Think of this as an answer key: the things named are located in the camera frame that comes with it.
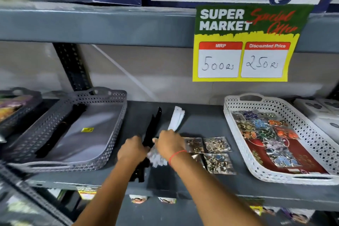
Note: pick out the person's left hand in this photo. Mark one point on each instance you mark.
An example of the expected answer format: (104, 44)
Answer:
(131, 150)

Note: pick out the person's right hand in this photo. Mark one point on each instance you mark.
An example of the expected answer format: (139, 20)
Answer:
(169, 143)

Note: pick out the person's left fingers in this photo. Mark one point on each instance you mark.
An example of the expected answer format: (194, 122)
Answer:
(145, 149)

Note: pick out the person's right fingers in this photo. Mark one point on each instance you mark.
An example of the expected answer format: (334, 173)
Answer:
(157, 145)

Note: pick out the bundle of black strips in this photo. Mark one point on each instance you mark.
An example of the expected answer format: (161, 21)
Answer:
(152, 127)

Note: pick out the bundle of white strips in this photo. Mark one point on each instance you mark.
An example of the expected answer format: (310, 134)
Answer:
(177, 118)

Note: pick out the person's left forearm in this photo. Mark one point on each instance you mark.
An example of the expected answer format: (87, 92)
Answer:
(108, 196)

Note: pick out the person's right forearm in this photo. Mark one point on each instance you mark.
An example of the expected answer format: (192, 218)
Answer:
(211, 194)

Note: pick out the clear packet of gold earrings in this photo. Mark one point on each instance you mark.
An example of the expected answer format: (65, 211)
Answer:
(219, 163)
(217, 144)
(194, 145)

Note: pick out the small printed packet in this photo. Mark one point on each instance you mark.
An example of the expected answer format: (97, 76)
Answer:
(138, 199)
(167, 200)

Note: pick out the grey metal lower shelf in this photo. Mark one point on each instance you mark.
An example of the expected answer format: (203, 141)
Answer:
(206, 120)

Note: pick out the grey metal shelf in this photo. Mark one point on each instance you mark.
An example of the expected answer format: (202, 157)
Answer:
(106, 26)
(206, 120)

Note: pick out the grey perforated plastic tray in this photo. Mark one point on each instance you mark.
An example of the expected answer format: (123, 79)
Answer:
(90, 138)

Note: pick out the small yellow sticker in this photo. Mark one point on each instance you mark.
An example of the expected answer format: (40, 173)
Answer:
(87, 129)

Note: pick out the yellow shelf tag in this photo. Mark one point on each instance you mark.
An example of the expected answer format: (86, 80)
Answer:
(86, 193)

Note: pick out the black strips in tray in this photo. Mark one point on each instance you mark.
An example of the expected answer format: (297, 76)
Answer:
(62, 129)

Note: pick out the black perforated shelf upright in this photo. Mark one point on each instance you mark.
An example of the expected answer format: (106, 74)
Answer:
(72, 67)

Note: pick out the pile of colourful earring packets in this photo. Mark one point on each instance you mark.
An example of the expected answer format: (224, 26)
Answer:
(267, 133)

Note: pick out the dark perforated plastic tray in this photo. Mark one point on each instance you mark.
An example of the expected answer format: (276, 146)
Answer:
(23, 120)

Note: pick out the grey metal upper shelf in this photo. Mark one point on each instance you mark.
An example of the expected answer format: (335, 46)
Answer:
(106, 26)

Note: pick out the green yellow price sign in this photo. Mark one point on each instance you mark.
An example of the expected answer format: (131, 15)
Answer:
(246, 43)

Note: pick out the colourful packets in dark tray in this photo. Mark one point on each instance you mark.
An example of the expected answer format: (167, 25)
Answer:
(12, 106)

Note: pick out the red patterned card packet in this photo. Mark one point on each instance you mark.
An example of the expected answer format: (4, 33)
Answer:
(304, 155)

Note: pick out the white perforated plastic tray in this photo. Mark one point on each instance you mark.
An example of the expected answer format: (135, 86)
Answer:
(312, 138)

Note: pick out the printed packet with face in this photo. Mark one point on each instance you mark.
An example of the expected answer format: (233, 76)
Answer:
(299, 216)

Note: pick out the white product box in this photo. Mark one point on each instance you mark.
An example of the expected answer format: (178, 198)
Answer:
(312, 109)
(328, 127)

